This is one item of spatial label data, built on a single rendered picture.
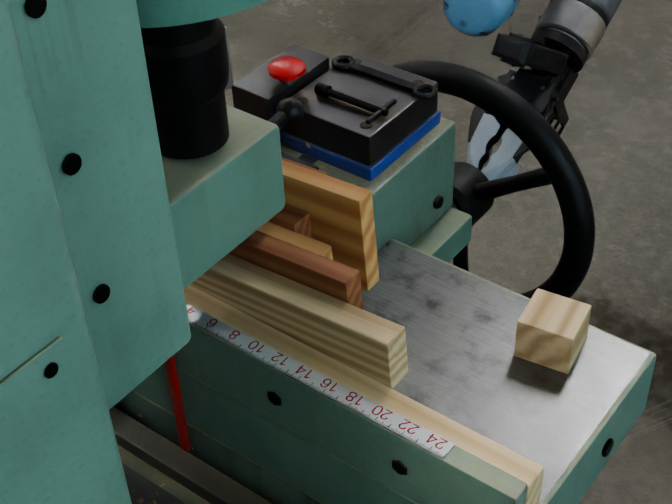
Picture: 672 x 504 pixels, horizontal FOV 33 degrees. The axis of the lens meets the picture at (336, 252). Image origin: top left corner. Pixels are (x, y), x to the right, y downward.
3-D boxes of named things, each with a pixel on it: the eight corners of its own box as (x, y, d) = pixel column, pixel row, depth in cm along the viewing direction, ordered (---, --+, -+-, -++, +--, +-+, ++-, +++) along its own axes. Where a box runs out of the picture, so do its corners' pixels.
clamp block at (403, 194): (458, 208, 98) (462, 122, 92) (368, 293, 90) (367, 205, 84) (324, 153, 105) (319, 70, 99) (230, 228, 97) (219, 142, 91)
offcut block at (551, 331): (568, 375, 78) (573, 339, 76) (513, 356, 80) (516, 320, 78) (586, 340, 81) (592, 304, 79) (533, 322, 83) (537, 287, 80)
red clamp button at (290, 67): (313, 71, 89) (312, 60, 88) (290, 88, 87) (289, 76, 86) (284, 60, 90) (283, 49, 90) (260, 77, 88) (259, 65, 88)
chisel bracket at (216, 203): (289, 224, 79) (281, 123, 73) (150, 339, 70) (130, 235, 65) (211, 189, 82) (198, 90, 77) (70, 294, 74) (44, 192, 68)
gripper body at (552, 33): (549, 160, 134) (594, 78, 136) (536, 124, 126) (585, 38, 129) (493, 139, 137) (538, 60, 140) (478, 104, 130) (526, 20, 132)
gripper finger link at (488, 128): (481, 207, 132) (518, 142, 134) (470, 184, 127) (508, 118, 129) (459, 198, 134) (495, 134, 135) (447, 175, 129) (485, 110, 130)
